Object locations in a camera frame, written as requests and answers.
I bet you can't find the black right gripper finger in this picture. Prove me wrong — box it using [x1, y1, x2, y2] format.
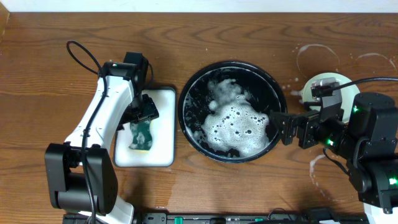
[279, 124, 297, 146]
[270, 111, 299, 131]

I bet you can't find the yellow blue sponge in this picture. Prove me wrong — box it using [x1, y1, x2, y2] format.
[129, 121, 153, 151]

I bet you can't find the pale green plate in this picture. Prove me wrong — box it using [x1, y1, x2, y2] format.
[300, 72, 360, 123]

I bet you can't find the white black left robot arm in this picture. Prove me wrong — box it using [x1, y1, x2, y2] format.
[45, 58, 287, 223]

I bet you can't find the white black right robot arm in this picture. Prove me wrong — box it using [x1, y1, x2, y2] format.
[270, 91, 397, 223]

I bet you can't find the black rectangular foam tray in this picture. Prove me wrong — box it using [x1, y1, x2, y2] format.
[114, 88, 176, 167]

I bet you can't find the black round tray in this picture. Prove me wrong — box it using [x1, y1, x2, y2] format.
[178, 60, 287, 163]

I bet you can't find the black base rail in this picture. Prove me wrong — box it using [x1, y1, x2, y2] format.
[62, 212, 368, 224]

